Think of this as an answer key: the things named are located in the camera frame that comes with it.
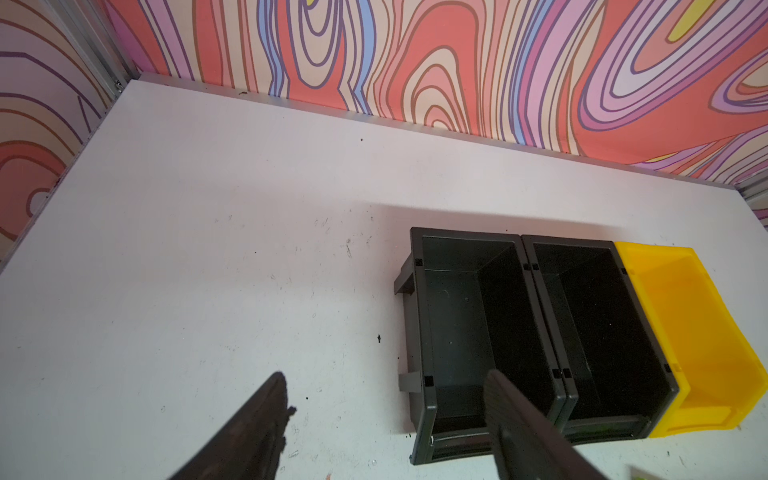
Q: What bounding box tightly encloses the black plastic bin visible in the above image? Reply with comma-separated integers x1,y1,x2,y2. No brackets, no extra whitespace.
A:
522,235,679,444
394,227,578,465

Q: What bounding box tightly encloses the yellow plastic bin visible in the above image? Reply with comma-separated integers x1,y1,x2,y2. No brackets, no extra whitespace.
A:
616,242,767,438

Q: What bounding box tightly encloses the green lego brick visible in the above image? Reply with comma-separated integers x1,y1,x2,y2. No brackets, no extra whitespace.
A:
628,465,664,480

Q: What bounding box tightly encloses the left black plastic bin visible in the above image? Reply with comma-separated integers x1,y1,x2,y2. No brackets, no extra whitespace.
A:
394,227,578,465

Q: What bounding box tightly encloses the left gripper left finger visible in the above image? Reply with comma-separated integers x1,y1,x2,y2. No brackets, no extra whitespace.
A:
172,372,296,480

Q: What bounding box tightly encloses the middle black plastic bin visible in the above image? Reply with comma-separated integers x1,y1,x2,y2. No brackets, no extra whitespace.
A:
522,235,679,444

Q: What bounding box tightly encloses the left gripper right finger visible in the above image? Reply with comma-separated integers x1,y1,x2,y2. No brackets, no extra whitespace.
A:
483,370,604,480

